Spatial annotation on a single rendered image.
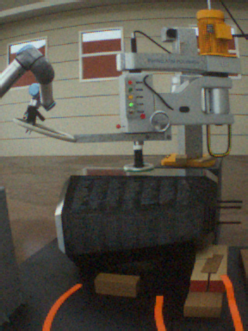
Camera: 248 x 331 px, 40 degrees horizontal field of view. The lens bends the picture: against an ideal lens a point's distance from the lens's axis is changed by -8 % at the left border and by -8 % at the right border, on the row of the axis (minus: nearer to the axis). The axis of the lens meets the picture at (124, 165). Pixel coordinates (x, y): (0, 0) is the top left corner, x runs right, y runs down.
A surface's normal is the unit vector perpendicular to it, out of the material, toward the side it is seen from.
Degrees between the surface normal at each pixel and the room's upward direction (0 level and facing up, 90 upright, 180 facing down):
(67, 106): 90
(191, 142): 90
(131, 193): 45
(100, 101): 90
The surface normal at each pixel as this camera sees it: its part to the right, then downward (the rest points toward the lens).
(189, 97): 0.21, 0.16
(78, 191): -0.18, -0.57
